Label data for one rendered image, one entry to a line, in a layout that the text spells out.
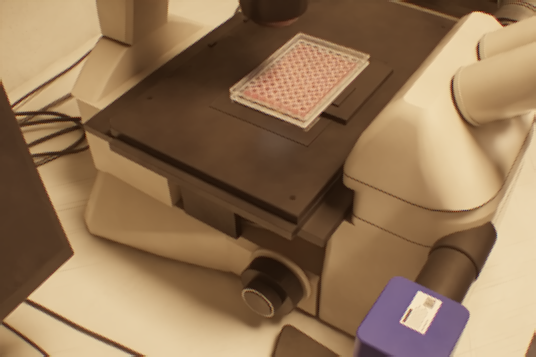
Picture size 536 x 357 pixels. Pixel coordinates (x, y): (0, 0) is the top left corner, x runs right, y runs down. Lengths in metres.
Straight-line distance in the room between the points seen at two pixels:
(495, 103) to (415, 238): 0.13
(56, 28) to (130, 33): 0.43
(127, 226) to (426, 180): 0.39
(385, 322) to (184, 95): 0.31
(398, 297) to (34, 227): 0.27
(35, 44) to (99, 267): 0.48
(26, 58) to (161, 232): 0.49
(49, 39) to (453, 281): 0.83
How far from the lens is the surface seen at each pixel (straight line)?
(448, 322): 0.42
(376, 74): 0.61
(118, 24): 0.67
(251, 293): 0.60
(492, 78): 0.43
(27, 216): 0.46
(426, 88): 0.45
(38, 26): 1.07
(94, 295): 0.71
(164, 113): 0.58
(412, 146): 0.43
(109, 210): 0.73
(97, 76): 0.68
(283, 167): 0.51
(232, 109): 0.57
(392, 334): 0.40
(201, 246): 0.67
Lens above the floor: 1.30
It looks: 44 degrees down
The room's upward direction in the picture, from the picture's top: 2 degrees counter-clockwise
